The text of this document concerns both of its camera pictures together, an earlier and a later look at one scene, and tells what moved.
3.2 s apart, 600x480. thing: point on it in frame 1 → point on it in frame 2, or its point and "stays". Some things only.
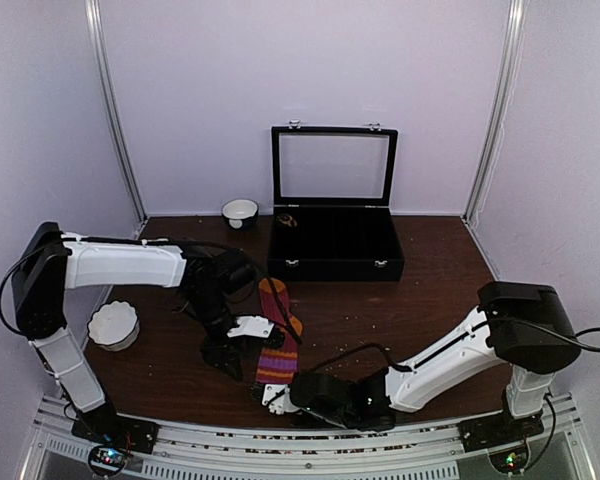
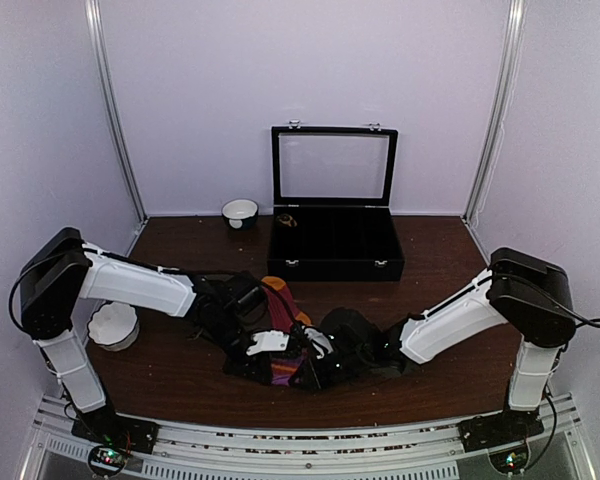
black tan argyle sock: (287, 219) stays
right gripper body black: (348, 421) → (354, 364)
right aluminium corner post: (490, 137) stays
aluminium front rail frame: (310, 449) stays
